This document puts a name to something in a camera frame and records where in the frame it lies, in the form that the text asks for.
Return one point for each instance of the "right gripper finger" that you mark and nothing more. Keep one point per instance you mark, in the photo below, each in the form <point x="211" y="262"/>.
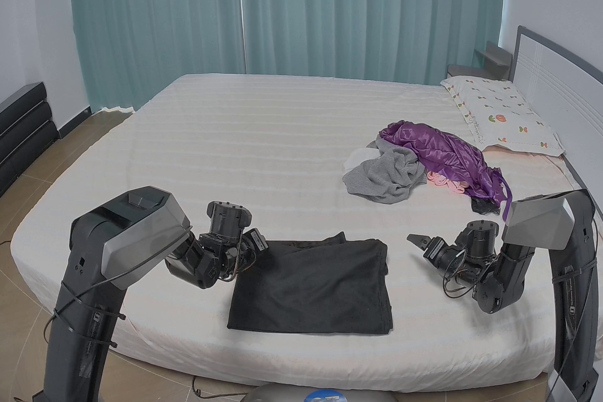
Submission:
<point x="418" y="241"/>

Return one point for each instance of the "white garment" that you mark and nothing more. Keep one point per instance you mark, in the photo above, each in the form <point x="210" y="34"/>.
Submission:
<point x="358" y="157"/>

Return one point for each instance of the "black T-shirt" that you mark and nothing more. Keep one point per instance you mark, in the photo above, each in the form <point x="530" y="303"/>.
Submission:
<point x="311" y="287"/>

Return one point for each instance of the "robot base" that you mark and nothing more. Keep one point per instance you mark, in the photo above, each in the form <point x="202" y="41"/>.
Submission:
<point x="315" y="394"/>

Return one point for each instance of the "pink garment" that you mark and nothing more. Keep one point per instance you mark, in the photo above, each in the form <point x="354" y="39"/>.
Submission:
<point x="445" y="183"/>

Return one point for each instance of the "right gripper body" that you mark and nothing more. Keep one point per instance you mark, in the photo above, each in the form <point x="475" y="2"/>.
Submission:
<point x="440" y="254"/>

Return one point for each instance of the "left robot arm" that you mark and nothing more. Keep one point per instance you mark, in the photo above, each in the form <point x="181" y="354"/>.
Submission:
<point x="94" y="259"/>

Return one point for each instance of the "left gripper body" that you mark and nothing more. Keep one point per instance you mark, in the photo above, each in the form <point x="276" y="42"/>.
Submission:
<point x="252" y="249"/>

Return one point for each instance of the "grey bedside table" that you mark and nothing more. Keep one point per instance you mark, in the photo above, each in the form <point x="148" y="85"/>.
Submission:
<point x="483" y="63"/>

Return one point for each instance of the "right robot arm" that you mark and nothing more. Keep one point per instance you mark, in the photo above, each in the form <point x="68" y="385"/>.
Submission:
<point x="541" y="226"/>

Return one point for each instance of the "grey garment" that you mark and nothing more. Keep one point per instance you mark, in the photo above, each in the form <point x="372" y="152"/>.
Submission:
<point x="386" y="178"/>

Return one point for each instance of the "white printed pillow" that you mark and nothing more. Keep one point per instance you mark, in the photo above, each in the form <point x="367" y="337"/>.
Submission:
<point x="504" y="112"/>

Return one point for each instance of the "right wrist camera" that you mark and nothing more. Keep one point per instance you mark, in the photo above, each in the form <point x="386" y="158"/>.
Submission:
<point x="460" y="241"/>

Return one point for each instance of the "black lace garment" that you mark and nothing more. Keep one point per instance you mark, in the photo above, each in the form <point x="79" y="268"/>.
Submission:
<point x="484" y="206"/>

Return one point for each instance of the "bed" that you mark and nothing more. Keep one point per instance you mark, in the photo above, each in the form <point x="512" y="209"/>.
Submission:
<point x="259" y="145"/>

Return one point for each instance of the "purple satin garment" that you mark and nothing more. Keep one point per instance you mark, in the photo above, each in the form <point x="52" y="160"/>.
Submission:
<point x="443" y="150"/>

